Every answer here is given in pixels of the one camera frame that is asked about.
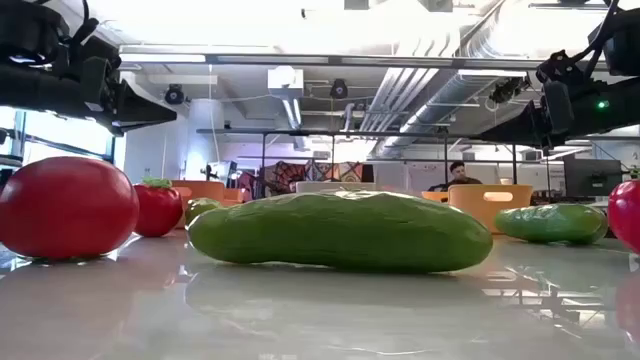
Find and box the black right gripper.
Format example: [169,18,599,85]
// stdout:
[478,79,594,147]

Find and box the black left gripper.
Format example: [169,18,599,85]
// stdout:
[52,63,178,137]

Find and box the dark green cucumber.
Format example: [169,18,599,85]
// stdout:
[186,189,495,275]
[493,202,599,245]

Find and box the red tomato with green stem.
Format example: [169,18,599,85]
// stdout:
[607,178,640,255]
[132,177,185,239]

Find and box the pale bumpy green cucumber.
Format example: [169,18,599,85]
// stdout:
[183,197,225,229]

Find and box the smooth red tomato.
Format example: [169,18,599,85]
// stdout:
[0,155,141,261]

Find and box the black ceiling track light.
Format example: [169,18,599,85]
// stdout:
[489,74,530,105]

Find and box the white round column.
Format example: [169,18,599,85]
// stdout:
[185,98,225,181]

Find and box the person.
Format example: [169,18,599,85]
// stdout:
[428,160,484,193]

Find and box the black computer monitor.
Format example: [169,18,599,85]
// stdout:
[563,158,624,199]

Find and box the yellow plastic basket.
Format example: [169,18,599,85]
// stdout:
[421,183,534,235]

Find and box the orange plastic basket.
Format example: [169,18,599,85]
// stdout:
[171,179,247,230]

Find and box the white ceiling box device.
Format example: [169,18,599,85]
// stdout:
[267,65,305,101]

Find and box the grey overhead metal beam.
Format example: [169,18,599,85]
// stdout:
[118,52,609,70]

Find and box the white plastic basket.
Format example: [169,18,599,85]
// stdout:
[294,180,377,195]

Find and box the white glossy table sheet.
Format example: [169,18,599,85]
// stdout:
[0,227,640,360]

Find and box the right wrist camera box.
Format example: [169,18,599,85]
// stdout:
[535,48,584,84]

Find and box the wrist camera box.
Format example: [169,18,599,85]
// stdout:
[74,35,123,67]
[535,48,584,84]

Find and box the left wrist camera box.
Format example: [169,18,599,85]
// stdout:
[74,35,123,67]

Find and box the silver ventilation duct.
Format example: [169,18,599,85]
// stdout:
[372,67,506,159]

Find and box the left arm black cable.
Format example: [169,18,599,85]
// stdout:
[67,0,101,56]

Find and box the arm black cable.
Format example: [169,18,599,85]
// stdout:
[67,0,101,56]
[579,0,621,66]

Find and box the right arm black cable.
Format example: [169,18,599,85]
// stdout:
[579,0,621,66]

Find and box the black metal rack frame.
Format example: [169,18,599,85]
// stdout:
[196,127,551,201]

